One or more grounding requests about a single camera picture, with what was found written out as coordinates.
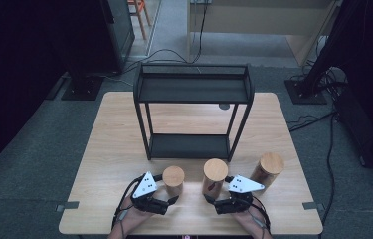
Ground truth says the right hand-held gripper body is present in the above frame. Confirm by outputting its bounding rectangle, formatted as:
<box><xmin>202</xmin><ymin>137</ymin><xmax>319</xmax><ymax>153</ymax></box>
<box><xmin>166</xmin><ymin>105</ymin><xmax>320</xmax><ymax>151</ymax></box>
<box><xmin>213</xmin><ymin>174</ymin><xmax>266</xmax><ymax>216</ymax></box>

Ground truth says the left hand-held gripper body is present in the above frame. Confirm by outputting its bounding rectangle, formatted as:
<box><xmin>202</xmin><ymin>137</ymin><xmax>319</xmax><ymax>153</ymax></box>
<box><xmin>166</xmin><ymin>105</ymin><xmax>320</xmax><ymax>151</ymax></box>
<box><xmin>129</xmin><ymin>171</ymin><xmax>171</xmax><ymax>216</ymax></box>

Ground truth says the short glass jar bamboo lid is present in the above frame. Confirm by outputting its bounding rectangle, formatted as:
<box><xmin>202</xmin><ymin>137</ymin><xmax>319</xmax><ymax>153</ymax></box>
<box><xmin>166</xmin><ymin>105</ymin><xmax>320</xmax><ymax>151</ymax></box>
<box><xmin>162</xmin><ymin>165</ymin><xmax>186</xmax><ymax>197</ymax></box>

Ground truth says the medium glass jar bamboo lid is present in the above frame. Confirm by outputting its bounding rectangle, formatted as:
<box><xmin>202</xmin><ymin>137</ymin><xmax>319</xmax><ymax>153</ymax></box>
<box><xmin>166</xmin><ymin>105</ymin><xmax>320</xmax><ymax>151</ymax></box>
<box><xmin>201</xmin><ymin>157</ymin><xmax>230</xmax><ymax>198</ymax></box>

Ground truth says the tall glass jar bamboo lid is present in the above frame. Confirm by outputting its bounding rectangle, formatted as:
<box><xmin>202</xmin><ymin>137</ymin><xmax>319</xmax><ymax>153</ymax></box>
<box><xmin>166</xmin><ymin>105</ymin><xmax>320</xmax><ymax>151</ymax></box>
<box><xmin>249</xmin><ymin>151</ymin><xmax>285</xmax><ymax>192</ymax></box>

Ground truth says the black metal two-tier rack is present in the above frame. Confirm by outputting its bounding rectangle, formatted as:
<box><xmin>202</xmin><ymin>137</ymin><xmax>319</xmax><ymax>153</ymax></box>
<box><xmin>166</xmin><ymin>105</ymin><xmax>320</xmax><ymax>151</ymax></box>
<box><xmin>132</xmin><ymin>62</ymin><xmax>256</xmax><ymax>162</ymax></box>

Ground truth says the person's left hand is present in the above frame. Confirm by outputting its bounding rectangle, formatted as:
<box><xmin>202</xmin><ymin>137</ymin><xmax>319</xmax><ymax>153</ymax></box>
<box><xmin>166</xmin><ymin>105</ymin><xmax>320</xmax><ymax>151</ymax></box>
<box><xmin>120</xmin><ymin>195</ymin><xmax>158</xmax><ymax>231</ymax></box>

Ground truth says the person's right hand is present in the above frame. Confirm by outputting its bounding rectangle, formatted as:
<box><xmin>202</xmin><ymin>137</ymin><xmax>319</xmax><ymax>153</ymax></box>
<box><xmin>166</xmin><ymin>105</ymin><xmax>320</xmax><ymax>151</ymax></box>
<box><xmin>231</xmin><ymin>198</ymin><xmax>269</xmax><ymax>231</ymax></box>

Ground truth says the grey tape strip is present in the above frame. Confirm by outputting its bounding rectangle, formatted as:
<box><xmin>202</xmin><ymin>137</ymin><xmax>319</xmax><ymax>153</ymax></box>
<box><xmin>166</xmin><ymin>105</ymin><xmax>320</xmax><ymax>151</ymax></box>
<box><xmin>301</xmin><ymin>201</ymin><xmax>326</xmax><ymax>212</ymax></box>
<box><xmin>55</xmin><ymin>200</ymin><xmax>81</xmax><ymax>213</ymax></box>

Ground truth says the black floor stand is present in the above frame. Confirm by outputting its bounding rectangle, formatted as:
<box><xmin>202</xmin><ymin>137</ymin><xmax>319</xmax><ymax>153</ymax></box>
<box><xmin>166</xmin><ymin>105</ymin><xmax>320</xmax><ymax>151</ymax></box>
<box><xmin>60</xmin><ymin>0</ymin><xmax>105</xmax><ymax>102</ymax></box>
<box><xmin>283</xmin><ymin>0</ymin><xmax>373</xmax><ymax>106</ymax></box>

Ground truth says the black equipment box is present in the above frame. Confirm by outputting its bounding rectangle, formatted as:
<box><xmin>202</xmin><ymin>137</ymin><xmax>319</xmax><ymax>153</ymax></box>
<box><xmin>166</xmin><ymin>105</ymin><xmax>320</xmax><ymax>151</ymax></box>
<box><xmin>334</xmin><ymin>84</ymin><xmax>373</xmax><ymax>171</ymax></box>

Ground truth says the black equipment cabinet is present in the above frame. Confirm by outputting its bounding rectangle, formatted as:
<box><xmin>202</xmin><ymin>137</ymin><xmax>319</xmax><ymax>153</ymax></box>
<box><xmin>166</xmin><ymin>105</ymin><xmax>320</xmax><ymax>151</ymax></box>
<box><xmin>98</xmin><ymin>0</ymin><xmax>136</xmax><ymax>76</ymax></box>

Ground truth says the beige partition desk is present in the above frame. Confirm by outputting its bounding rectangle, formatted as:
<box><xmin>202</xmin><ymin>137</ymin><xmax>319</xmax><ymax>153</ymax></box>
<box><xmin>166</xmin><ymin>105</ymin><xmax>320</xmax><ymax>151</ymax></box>
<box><xmin>187</xmin><ymin>0</ymin><xmax>344</xmax><ymax>67</ymax></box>

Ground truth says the orange wooden stool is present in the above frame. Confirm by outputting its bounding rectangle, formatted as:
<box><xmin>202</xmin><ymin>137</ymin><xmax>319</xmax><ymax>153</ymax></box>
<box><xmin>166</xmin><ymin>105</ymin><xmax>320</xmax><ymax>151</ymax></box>
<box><xmin>127</xmin><ymin>0</ymin><xmax>152</xmax><ymax>41</ymax></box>

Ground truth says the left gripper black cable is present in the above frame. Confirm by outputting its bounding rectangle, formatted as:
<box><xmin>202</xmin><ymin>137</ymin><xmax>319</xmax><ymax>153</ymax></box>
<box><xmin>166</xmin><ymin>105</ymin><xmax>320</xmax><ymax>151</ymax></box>
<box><xmin>111</xmin><ymin>174</ymin><xmax>143</xmax><ymax>239</ymax></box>

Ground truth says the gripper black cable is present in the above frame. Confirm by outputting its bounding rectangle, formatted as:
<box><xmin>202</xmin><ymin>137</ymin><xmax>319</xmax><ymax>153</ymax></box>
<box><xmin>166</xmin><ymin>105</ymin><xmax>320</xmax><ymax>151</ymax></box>
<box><xmin>111</xmin><ymin>174</ymin><xmax>143</xmax><ymax>239</ymax></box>
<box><xmin>249</xmin><ymin>197</ymin><xmax>272</xmax><ymax>239</ymax></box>

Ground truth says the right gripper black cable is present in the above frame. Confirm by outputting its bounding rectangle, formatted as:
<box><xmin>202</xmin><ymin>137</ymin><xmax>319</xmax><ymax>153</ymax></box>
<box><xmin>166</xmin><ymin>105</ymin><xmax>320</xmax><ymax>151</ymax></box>
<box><xmin>249</xmin><ymin>197</ymin><xmax>272</xmax><ymax>239</ymax></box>

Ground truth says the long black floor cable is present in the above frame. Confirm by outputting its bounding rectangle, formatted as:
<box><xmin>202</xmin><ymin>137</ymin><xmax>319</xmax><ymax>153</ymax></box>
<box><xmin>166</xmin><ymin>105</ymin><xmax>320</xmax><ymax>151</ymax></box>
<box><xmin>120</xmin><ymin>0</ymin><xmax>210</xmax><ymax>76</ymax></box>

